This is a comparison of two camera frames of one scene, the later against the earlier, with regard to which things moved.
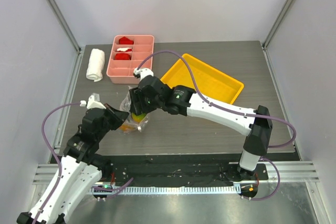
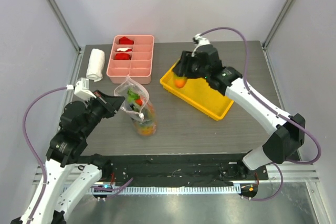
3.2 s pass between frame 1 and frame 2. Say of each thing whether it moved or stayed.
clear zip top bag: moved
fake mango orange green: moved
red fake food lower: stayed
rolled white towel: stayed
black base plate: stayed
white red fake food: stayed
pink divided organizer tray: stayed
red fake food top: stayed
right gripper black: moved
